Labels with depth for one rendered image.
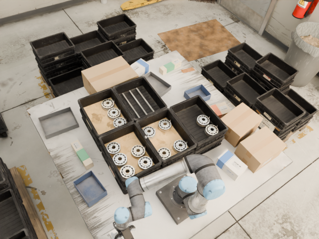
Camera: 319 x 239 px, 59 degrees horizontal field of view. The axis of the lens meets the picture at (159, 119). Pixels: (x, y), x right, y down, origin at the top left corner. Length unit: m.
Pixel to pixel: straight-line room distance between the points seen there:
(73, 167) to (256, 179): 1.39
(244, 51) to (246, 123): 1.65
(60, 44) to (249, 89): 2.23
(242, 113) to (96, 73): 1.29
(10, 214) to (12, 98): 1.63
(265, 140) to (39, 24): 3.68
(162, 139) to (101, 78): 0.77
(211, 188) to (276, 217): 1.72
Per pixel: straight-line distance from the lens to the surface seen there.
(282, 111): 3.15
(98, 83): 2.44
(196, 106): 2.41
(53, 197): 2.94
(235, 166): 2.22
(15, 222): 2.53
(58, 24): 4.76
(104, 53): 3.37
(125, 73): 2.52
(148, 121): 2.20
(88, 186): 2.14
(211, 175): 1.44
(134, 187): 1.54
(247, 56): 3.82
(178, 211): 2.03
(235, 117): 2.39
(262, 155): 2.26
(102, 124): 2.25
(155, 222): 2.03
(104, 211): 2.06
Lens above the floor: 2.63
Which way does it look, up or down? 52 degrees down
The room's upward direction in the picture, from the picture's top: 7 degrees clockwise
